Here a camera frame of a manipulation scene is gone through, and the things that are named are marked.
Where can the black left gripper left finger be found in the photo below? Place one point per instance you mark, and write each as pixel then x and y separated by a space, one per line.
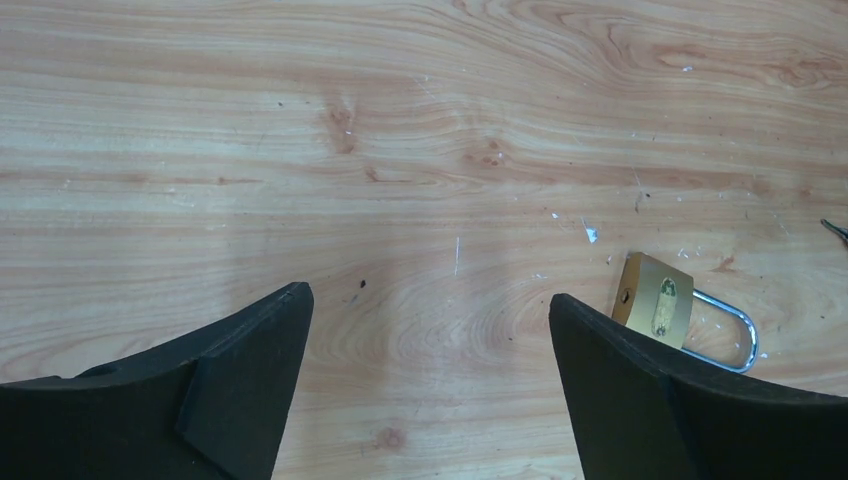
pixel 210 404

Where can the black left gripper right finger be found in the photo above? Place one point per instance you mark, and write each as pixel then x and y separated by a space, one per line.
pixel 640 409

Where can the black-headed key bunch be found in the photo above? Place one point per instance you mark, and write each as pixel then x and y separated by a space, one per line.
pixel 840 232

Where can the brass padlock steel shackle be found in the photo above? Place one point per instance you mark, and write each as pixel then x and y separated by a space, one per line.
pixel 656 299

